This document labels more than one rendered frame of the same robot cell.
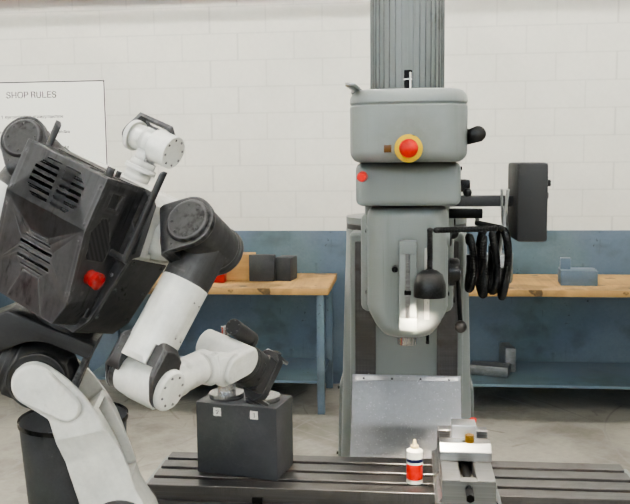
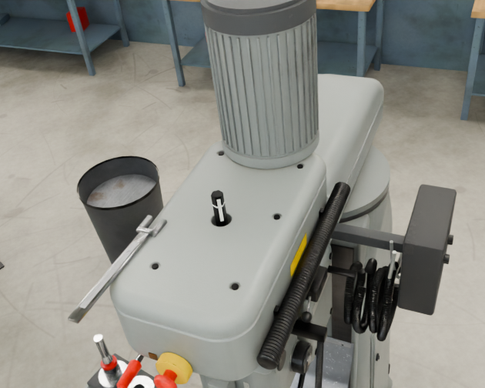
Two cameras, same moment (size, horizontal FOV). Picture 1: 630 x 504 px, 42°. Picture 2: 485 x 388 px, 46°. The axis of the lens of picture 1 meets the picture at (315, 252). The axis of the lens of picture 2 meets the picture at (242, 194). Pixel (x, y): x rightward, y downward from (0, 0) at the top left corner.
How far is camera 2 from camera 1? 1.63 m
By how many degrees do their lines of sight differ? 38
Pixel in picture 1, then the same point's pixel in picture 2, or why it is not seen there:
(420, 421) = (311, 372)
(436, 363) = (331, 329)
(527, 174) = (414, 255)
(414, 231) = not seen: hidden behind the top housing
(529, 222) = (413, 297)
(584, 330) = not seen: outside the picture
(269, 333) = (329, 19)
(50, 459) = (99, 220)
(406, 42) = (245, 103)
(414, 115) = (175, 339)
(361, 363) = not seen: hidden behind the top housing
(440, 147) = (213, 374)
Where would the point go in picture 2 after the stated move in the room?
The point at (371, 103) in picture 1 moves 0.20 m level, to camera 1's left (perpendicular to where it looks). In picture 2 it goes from (124, 312) to (19, 292)
